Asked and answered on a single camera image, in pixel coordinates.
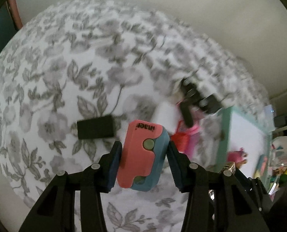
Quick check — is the teal-rimmed white tray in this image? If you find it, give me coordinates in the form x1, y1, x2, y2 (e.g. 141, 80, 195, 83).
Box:
214, 106, 272, 188

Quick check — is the grey floral tablecloth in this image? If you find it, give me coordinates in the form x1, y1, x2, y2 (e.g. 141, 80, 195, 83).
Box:
0, 0, 269, 207

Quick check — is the coral blue plastic toy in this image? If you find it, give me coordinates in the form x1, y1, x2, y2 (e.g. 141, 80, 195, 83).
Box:
117, 120, 170, 192

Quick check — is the white translucent box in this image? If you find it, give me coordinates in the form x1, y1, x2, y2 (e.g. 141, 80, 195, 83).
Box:
264, 104, 275, 132

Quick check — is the small black rectangular block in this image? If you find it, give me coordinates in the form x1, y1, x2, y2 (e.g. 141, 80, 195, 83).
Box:
77, 115, 116, 140

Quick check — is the black binder clip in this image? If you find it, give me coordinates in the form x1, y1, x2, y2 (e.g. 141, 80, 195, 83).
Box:
179, 78, 223, 128

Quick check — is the pink and red toy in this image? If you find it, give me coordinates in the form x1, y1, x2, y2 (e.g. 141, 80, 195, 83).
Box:
170, 120, 200, 159

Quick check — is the white plastic charger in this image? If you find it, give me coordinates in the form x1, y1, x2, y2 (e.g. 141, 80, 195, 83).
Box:
151, 101, 181, 132

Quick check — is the pink helmet puppy figure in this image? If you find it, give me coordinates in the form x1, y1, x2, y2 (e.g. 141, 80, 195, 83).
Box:
227, 148, 248, 169

